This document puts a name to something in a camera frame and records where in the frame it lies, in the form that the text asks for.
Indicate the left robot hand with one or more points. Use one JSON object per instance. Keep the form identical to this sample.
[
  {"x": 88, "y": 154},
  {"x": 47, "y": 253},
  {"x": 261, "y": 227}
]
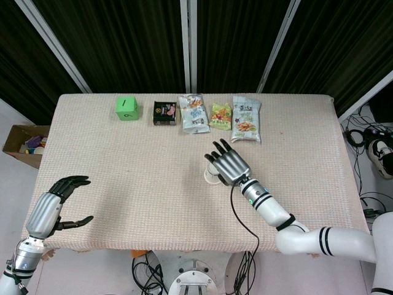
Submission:
[{"x": 46, "y": 212}]

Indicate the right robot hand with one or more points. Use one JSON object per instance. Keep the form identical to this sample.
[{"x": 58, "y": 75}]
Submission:
[{"x": 231, "y": 166}]

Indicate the white paper cup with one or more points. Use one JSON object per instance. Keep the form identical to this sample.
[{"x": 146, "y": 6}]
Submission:
[{"x": 211, "y": 177}]

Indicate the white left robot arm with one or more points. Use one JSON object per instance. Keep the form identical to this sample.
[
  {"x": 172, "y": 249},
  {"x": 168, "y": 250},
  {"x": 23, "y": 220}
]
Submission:
[{"x": 21, "y": 261}]

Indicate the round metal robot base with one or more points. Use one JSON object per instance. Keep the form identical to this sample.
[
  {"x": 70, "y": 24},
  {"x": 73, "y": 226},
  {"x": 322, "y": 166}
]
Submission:
[{"x": 192, "y": 278}]

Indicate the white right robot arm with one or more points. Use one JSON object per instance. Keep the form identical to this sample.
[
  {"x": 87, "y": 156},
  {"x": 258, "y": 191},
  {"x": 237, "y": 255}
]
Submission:
[{"x": 294, "y": 224}]

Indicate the beige woven tablecloth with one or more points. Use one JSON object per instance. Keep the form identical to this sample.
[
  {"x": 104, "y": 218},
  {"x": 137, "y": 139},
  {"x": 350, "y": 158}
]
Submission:
[{"x": 190, "y": 184}]

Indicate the tall pale green snack bag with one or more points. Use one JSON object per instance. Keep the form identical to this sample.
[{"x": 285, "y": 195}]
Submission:
[{"x": 245, "y": 120}]

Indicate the green orange snack bag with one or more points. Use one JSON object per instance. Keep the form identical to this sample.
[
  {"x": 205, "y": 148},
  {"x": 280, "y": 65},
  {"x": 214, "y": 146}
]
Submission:
[{"x": 220, "y": 116}]

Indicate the silver blue snack bag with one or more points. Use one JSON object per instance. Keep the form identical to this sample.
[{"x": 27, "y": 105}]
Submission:
[{"x": 193, "y": 114}]

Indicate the cardboard box with toys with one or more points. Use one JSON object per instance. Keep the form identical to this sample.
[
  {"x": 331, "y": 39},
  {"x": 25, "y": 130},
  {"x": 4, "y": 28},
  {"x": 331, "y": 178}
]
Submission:
[{"x": 26, "y": 144}]

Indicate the black snack box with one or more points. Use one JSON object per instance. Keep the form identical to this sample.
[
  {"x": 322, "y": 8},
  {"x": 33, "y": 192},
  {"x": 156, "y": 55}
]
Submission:
[{"x": 165, "y": 113}]

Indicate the green foam cube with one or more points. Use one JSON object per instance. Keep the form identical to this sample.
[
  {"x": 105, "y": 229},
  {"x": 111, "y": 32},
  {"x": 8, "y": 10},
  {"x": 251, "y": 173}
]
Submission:
[{"x": 126, "y": 107}]

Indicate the black white sneaker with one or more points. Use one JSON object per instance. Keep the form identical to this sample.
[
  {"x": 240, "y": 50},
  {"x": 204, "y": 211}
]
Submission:
[{"x": 380, "y": 156}]

